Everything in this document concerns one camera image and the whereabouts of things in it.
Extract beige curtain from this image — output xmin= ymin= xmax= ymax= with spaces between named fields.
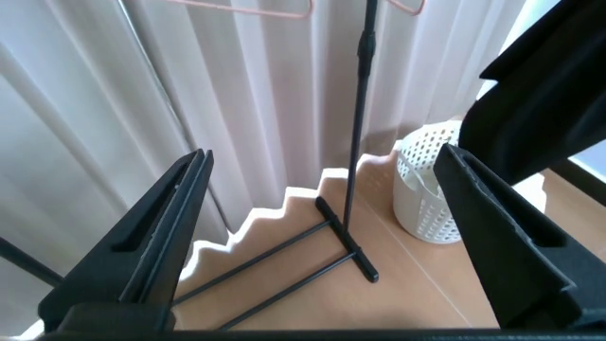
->
xmin=0 ymin=0 xmax=527 ymax=340

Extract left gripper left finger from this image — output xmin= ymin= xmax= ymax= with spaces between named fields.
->
xmin=37 ymin=148 xmax=215 ymax=332

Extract pink clothes hanger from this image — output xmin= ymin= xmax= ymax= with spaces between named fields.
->
xmin=384 ymin=0 xmax=428 ymax=18
xmin=164 ymin=0 xmax=316 ymax=21

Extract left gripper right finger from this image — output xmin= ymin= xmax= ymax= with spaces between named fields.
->
xmin=433 ymin=142 xmax=606 ymax=331

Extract black clothes rack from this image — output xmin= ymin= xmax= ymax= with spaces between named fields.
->
xmin=0 ymin=0 xmax=381 ymax=332

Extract black drawstring shorts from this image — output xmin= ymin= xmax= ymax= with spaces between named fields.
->
xmin=457 ymin=0 xmax=606 ymax=187

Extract white laundry basket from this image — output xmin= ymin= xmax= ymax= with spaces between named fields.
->
xmin=391 ymin=119 xmax=468 ymax=245

